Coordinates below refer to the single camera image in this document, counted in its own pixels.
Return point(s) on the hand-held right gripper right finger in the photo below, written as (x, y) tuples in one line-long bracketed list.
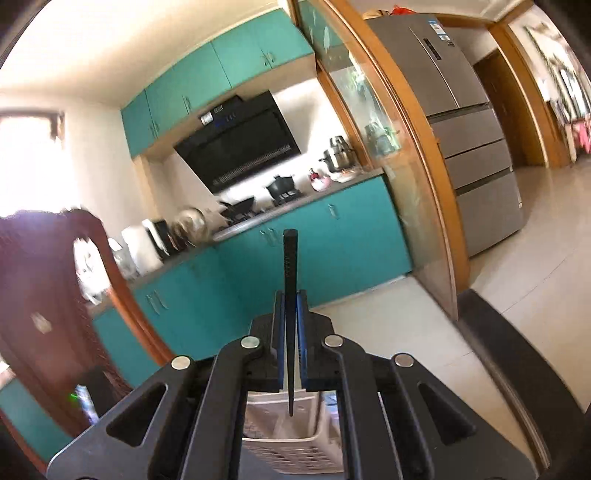
[(303, 341)]

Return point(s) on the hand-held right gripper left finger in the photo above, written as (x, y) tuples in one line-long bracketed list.
[(278, 337)]

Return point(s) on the single black chopstick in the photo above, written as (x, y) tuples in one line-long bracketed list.
[(290, 277)]

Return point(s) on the white plastic utensil basket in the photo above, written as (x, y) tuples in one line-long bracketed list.
[(286, 443)]

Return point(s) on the teal base cabinet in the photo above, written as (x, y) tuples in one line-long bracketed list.
[(184, 295), (351, 230)]

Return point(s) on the carved wooden chair back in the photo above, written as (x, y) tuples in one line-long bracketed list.
[(37, 286)]

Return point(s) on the gas stove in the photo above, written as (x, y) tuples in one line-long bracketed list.
[(258, 216)]

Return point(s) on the black wok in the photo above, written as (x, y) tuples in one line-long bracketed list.
[(240, 207)]

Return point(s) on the shiny metal cookware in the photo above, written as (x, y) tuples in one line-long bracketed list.
[(191, 226)]

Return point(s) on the black lidded pot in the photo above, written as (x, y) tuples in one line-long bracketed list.
[(281, 187)]

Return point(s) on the white electric kettle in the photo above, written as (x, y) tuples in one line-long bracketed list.
[(141, 251)]

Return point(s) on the black countertop appliance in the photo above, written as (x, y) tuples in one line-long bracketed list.
[(164, 237)]

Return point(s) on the black range hood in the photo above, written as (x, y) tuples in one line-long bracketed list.
[(240, 143)]

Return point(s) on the wood framed glass door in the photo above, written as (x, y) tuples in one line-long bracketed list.
[(392, 152)]

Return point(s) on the bright window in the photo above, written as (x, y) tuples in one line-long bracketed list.
[(23, 161)]

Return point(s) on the grey refrigerator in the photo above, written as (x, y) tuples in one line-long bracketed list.
[(471, 138)]

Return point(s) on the brown wooden door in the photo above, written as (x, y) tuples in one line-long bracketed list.
[(512, 115)]

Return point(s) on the hanging clothes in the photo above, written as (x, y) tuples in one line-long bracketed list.
[(582, 136)]

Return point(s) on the teal wall cabinets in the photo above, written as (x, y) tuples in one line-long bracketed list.
[(207, 78)]

